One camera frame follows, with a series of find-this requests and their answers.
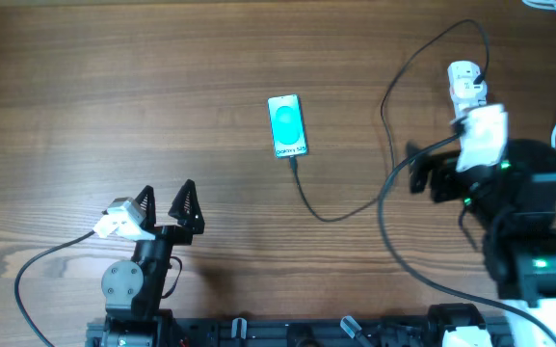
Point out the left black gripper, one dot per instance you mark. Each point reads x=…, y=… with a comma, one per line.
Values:
x=168, y=231

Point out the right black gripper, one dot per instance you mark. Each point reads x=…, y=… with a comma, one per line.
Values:
x=436, y=174

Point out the Galaxy S25 smartphone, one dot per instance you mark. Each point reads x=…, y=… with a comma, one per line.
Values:
x=287, y=125

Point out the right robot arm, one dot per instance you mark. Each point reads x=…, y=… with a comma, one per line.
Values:
x=515, y=202

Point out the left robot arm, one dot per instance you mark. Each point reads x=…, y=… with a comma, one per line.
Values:
x=134, y=288

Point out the white USB charger plug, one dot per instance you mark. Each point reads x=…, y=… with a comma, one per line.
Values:
x=465, y=90

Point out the white power strip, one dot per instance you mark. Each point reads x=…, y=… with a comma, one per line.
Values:
x=461, y=69

